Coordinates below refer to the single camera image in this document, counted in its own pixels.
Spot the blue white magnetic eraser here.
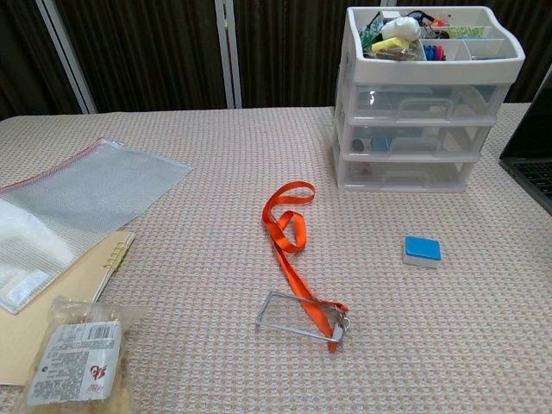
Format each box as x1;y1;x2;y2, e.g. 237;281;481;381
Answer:
401;235;443;269

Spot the clear drawer with red item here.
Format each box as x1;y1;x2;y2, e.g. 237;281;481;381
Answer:
337;154;480;192

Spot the clear drawer with teal item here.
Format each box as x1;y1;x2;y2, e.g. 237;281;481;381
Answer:
347;79;510;122

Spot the clear drawer with blue item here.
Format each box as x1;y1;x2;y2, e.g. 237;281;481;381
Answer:
342;116;495;157

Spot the beige woven tablecloth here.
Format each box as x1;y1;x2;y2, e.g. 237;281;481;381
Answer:
0;102;552;414

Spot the clear plastic badge holder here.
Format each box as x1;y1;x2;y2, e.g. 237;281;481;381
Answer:
254;291;350;344

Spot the clear mesh zipper pouch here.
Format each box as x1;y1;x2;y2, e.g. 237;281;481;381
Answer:
0;137;194;316

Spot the brown small item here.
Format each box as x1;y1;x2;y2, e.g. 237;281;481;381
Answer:
366;47;417;61

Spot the yellow plastic item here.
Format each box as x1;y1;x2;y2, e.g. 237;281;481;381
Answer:
370;36;411;53

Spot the dark pleated curtain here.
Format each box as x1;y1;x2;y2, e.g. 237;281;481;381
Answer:
0;0;552;122

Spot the clear snack packet with label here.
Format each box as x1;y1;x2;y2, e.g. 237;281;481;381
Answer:
12;295;147;414

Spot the green patterned item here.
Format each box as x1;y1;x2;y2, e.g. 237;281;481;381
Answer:
446;25;486;39

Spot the grey laptop computer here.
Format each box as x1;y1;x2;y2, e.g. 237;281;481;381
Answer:
499;64;552;216

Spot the beige manila folder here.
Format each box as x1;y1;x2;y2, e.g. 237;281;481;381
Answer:
0;230;136;386

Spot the orange lanyard strap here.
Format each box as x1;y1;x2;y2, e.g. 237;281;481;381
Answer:
262;181;349;354

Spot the white partition frame post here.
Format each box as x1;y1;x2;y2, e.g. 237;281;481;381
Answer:
36;0;97;114
214;0;242;109

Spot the white plastic drawer organizer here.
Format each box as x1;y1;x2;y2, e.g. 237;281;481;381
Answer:
331;5;526;193

